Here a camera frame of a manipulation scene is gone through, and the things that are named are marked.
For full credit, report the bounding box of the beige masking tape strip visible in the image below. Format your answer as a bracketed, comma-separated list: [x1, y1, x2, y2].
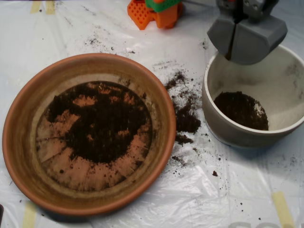
[22, 201, 38, 228]
[272, 191, 296, 228]
[256, 0, 267, 13]
[30, 1, 41, 14]
[46, 0, 56, 15]

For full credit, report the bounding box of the clear plastic sheet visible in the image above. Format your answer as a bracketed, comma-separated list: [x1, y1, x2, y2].
[0, 0, 304, 228]

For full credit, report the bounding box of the spilled dark soil patch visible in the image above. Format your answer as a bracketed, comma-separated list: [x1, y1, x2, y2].
[165, 70, 202, 147]

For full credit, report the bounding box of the dark soil heap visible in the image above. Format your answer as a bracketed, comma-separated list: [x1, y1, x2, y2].
[44, 83, 152, 164]

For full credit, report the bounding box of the dark soil layer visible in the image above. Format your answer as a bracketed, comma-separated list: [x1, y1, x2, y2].
[213, 91, 269, 131]

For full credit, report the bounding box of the white ceramic pot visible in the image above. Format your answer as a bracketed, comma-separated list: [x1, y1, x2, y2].
[201, 44, 304, 149]

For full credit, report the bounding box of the terracotta plant pot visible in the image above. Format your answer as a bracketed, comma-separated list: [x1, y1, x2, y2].
[2, 52, 177, 217]

